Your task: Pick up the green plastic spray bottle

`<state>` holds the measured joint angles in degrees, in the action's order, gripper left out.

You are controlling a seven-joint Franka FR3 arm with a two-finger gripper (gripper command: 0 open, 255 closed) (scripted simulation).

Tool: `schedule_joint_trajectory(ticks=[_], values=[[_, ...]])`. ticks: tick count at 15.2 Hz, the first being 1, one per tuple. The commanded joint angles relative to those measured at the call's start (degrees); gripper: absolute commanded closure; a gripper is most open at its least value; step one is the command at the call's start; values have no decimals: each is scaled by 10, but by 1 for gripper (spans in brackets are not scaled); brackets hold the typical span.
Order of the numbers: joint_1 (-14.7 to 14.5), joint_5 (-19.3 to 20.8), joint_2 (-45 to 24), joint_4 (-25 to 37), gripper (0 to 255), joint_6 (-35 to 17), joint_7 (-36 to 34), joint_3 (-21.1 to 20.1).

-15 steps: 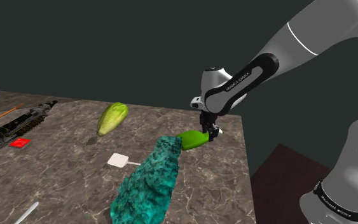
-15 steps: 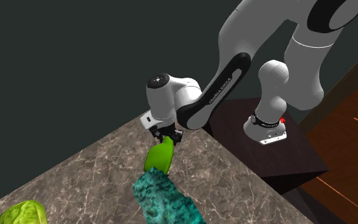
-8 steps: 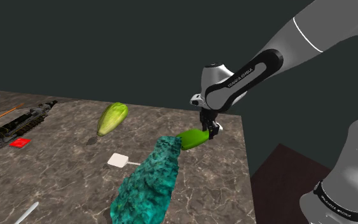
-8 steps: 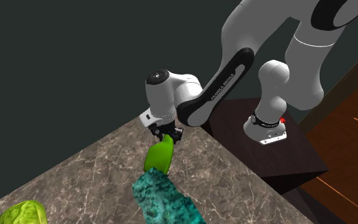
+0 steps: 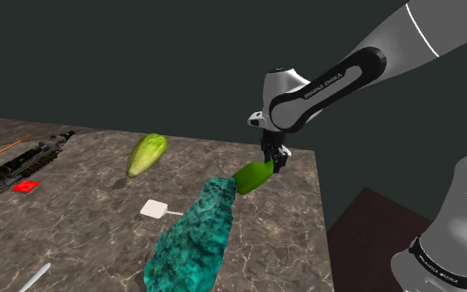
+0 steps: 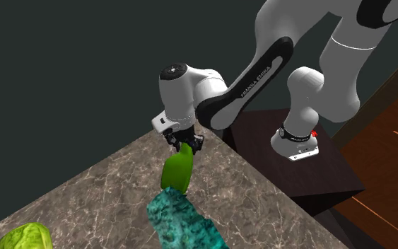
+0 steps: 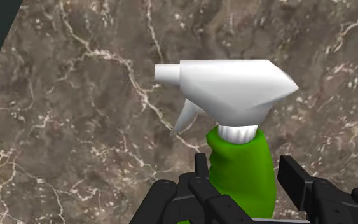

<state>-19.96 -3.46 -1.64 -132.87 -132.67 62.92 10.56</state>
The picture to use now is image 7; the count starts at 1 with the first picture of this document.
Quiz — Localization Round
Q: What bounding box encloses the green spray bottle white trigger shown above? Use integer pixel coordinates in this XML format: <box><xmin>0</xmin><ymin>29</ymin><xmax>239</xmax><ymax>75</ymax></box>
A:
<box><xmin>153</xmin><ymin>59</ymin><xmax>299</xmax><ymax>224</ymax></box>

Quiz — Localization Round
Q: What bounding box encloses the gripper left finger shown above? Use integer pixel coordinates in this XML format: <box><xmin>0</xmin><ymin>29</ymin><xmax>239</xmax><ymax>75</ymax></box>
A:
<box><xmin>129</xmin><ymin>152</ymin><xmax>254</xmax><ymax>224</ymax></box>

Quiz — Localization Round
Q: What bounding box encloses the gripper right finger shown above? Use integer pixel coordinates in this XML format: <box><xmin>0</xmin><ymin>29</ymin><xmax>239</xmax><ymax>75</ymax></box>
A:
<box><xmin>277</xmin><ymin>155</ymin><xmax>358</xmax><ymax>224</ymax></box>

